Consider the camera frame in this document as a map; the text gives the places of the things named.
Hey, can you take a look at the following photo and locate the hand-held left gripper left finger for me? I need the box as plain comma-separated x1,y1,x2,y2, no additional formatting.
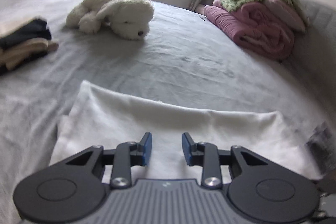
64,132,153,189

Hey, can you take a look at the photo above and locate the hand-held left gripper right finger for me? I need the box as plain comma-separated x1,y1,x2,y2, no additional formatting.
182,132,269,189

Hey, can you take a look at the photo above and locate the cream long-sleeved sweatshirt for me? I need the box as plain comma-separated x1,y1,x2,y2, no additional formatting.
49,80,324,184

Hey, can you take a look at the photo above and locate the stack of folded dark and beige clothes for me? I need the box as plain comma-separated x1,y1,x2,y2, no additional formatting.
0,17,59,76

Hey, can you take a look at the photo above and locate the bed with grey sheet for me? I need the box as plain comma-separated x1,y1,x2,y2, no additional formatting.
0,0,336,224

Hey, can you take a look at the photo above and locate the grey quilted headboard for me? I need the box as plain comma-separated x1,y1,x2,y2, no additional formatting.
282,0,336,114

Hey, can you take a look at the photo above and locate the pink folded quilt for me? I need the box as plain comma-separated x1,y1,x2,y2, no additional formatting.
203,0,296,61

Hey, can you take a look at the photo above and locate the white plush dog toy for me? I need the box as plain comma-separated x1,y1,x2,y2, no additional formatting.
66,0,155,41

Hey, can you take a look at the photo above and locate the pink pillow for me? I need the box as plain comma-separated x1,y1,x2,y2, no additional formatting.
264,0,307,33

